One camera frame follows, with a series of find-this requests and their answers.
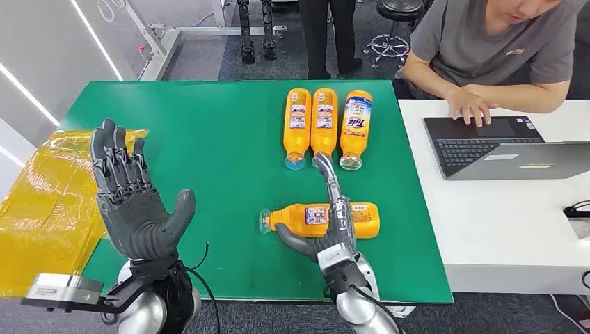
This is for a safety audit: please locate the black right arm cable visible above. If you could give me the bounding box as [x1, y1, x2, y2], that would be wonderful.
[349, 285, 404, 334]

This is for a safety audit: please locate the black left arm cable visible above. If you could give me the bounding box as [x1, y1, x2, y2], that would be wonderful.
[182, 241, 222, 334]

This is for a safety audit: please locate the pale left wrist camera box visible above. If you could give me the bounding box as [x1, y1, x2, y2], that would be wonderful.
[20, 273, 139, 315]

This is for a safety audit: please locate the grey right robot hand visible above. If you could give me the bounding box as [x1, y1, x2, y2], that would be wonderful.
[274, 152, 360, 264]

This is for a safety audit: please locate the black and white humanoid robot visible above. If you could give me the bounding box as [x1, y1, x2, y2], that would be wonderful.
[236, 0, 278, 65]

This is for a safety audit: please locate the black round stool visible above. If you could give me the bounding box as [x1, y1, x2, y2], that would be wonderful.
[362, 0, 425, 70]

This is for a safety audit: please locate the person's hand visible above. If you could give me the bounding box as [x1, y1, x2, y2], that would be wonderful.
[445, 86, 493, 129]

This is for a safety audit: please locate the grey laptop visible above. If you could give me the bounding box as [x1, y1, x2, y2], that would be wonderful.
[423, 115, 590, 182]

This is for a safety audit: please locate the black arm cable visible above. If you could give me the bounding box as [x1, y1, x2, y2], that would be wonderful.
[349, 285, 404, 334]
[182, 241, 222, 334]

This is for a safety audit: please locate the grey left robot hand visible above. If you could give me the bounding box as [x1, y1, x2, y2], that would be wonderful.
[90, 117, 197, 264]

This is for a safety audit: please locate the person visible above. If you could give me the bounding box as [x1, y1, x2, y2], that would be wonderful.
[298, 0, 364, 80]
[398, 0, 590, 129]

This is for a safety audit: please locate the white table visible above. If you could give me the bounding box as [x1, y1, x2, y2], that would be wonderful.
[397, 99, 590, 296]

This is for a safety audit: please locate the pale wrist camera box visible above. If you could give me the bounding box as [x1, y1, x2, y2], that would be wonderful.
[317, 243, 360, 273]
[20, 273, 139, 315]

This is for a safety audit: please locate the orange detergent bottle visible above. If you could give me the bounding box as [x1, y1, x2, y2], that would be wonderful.
[310, 88, 339, 168]
[339, 90, 374, 172]
[259, 202, 382, 241]
[282, 88, 312, 170]

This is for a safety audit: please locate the white metal frame stand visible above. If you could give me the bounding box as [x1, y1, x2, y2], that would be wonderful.
[122, 0, 287, 81]

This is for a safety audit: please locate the yellow plastic bag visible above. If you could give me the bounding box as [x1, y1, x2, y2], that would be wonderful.
[0, 129, 150, 300]

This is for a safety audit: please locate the black plug with cable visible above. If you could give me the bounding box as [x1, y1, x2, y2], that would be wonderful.
[563, 200, 590, 219]

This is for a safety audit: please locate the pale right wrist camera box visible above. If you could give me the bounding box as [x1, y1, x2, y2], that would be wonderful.
[317, 243, 360, 273]

